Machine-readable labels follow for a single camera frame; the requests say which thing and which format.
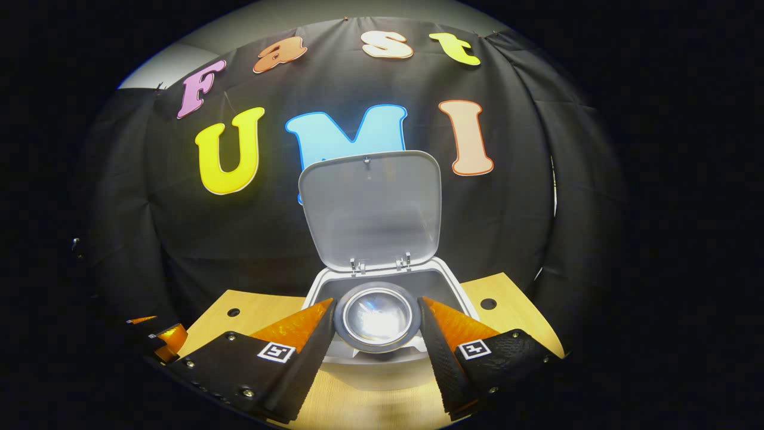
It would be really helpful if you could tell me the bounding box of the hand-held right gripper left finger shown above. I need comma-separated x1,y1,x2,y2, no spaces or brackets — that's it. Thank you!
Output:
166,297,337,423

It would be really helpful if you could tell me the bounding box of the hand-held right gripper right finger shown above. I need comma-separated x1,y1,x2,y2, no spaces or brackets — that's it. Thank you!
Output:
417,296,565,419

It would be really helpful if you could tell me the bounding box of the silver pop can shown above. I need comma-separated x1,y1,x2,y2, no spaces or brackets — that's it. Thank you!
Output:
333,281,423,354

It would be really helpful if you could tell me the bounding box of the white desktop garbage bin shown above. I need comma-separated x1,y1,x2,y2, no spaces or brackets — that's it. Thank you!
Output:
297,149,481,392

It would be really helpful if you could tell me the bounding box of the wooden desktop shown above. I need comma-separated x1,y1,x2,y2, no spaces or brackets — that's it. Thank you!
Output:
176,272,565,430

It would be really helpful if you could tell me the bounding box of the black backdrop cloth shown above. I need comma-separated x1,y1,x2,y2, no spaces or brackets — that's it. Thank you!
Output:
75,17,627,335

